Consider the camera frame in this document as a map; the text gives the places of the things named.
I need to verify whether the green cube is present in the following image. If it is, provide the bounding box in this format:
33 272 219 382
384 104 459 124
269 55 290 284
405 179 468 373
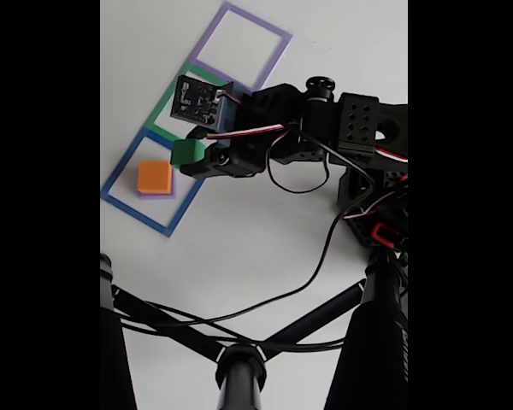
169 138 207 168

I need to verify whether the large purple block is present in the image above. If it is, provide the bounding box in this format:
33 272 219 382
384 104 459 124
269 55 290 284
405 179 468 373
137 174 177 201

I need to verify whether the orange block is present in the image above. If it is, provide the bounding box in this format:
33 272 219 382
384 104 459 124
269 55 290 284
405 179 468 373
136 161 174 194

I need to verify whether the red clamp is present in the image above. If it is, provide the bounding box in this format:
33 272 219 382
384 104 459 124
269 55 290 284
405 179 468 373
370 222 401 244

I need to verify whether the black tripod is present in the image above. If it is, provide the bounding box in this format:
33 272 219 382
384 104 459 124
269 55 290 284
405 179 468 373
100 251 409 410

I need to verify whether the green square frame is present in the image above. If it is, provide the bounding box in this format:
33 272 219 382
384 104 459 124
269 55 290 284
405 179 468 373
144 62 254 167

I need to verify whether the servo wire loop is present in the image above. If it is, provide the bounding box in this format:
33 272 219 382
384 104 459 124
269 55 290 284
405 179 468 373
267 132 331 194

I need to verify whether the blue square frame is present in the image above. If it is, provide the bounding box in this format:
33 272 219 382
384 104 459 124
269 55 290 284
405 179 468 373
101 127 214 238

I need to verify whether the purple square frame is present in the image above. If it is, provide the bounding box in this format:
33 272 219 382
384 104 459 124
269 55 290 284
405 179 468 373
189 1 292 97

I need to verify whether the black cable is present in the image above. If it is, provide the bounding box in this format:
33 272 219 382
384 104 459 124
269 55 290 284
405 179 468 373
119 127 376 338
115 298 350 354

